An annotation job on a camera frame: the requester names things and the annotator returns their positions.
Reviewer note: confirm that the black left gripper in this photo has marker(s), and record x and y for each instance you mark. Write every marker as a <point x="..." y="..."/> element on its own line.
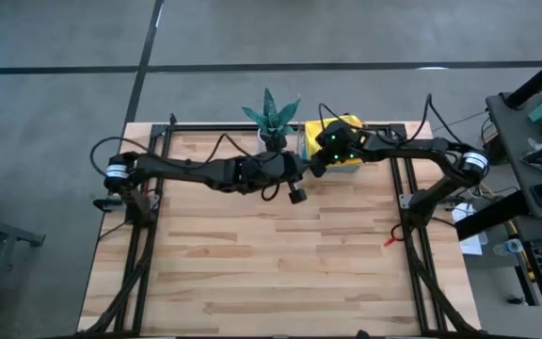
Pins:
<point x="271" y="172"/>

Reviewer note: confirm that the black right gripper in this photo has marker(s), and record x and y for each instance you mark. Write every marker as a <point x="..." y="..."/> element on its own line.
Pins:
<point x="341" y="143"/>

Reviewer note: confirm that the yellow microfiber towel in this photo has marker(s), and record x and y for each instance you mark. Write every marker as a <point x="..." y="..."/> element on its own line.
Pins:
<point x="315" y="132"/>

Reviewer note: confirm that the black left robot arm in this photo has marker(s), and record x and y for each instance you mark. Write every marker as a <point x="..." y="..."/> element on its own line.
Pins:
<point x="181" y="169"/>

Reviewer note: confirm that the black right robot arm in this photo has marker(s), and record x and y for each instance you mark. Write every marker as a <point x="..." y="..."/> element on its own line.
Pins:
<point x="417" y="148"/>

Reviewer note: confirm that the clear plastic bin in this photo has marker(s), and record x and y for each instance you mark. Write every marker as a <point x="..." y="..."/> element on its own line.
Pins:
<point x="346" y="168"/>

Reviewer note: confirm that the green plant in white pot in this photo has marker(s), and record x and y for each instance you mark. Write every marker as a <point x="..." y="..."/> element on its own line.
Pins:
<point x="268" y="117"/>

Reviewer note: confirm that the black controller box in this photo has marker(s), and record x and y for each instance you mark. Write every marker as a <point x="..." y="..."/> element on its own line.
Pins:
<point x="450" y="202"/>

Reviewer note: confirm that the white paper sheet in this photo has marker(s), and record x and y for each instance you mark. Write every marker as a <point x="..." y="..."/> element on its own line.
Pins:
<point x="471" y="242"/>

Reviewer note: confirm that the black desk crossbeam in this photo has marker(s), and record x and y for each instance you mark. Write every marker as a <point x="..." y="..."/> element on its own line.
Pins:
<point x="492" y="216"/>

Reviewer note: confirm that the grey side desk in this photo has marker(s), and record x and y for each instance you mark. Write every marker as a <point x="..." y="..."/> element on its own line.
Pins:
<point x="515" y="141"/>

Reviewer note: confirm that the dark rounded object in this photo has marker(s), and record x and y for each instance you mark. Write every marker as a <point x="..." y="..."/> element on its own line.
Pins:
<point x="362" y="335"/>

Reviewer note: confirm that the clear water bottle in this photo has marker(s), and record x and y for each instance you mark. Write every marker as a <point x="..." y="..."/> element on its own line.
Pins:
<point x="508" y="246"/>

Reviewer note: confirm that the small teal box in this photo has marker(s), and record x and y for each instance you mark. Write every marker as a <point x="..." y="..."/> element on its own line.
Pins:
<point x="541" y="112"/>

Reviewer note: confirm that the black diagonal pole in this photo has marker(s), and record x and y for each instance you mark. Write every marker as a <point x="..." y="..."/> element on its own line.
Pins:
<point x="539" y="77"/>

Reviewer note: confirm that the small black floor object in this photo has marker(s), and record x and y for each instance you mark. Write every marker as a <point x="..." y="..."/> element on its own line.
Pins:
<point x="516" y="300"/>

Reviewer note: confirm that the grey stand leg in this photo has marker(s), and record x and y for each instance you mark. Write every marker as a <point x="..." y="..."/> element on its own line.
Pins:
<point x="3" y="228"/>

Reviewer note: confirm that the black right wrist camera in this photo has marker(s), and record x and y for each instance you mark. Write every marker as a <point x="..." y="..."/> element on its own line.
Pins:
<point x="318" y="167"/>

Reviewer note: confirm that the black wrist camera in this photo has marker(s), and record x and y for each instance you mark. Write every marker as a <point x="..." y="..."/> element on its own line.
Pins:
<point x="298" y="194"/>
<point x="318" y="167"/>

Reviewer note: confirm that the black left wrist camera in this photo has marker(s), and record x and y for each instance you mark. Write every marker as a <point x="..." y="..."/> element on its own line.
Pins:
<point x="298" y="194"/>

